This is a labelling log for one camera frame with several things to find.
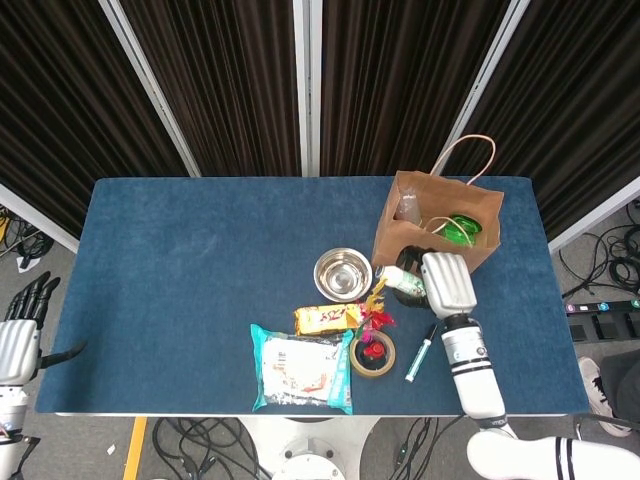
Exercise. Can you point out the right silver and black robot hand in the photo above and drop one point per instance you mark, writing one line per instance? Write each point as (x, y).
(447, 285)

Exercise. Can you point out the left silver and black robot hand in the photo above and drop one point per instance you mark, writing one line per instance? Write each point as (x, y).
(20, 350)

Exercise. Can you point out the small white and green bottle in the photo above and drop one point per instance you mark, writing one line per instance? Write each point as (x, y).
(400, 280)

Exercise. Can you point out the green toy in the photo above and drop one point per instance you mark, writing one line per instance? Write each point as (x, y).
(460, 227)

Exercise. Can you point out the colourful feather shuttlecock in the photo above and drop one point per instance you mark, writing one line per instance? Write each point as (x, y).
(382, 320)

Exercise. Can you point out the green white marker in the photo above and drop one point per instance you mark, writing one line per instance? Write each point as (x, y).
(420, 357)

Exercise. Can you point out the gold biscuit pack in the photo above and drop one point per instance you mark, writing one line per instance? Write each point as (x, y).
(325, 320)

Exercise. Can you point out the teal instant noodle packet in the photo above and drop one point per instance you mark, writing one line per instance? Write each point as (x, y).
(300, 370)

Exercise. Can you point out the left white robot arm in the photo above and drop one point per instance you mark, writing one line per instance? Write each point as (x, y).
(10, 405)

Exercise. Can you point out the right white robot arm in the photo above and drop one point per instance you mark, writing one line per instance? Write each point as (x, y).
(475, 380)

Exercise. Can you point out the brown paper shopping bag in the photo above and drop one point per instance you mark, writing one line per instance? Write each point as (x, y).
(390, 245)

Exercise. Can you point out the white paper scrap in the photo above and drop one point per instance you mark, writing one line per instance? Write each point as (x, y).
(27, 265)

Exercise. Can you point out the black bottle with red cap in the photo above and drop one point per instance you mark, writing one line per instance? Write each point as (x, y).
(374, 351)

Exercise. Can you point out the stainless steel bowl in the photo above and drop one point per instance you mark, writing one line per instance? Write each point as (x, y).
(342, 275)

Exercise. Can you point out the brown tape roll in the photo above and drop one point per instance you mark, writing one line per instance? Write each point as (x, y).
(357, 367)

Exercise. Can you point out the blue velvet tablecloth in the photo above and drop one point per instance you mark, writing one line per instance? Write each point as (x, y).
(175, 275)

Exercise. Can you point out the white sneaker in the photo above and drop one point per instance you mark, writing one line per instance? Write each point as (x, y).
(597, 395)

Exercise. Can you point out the person's dark trouser leg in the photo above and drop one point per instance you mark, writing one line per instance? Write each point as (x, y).
(625, 380)

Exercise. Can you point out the dark pleated curtain panel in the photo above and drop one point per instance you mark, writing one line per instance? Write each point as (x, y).
(575, 100)
(60, 100)
(225, 75)
(390, 75)

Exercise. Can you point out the white partition frame post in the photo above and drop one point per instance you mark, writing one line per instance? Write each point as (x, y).
(477, 90)
(35, 220)
(595, 217)
(306, 90)
(152, 95)

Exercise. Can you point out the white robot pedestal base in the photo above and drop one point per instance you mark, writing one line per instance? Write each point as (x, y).
(310, 450)

